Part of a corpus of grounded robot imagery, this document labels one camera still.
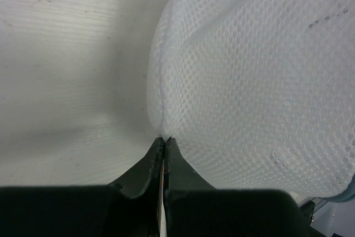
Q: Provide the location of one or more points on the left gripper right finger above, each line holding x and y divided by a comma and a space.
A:
193, 207

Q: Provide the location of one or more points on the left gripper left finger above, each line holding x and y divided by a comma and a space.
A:
128, 206

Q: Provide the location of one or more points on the white mesh laundry bag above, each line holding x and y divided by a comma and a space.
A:
258, 93

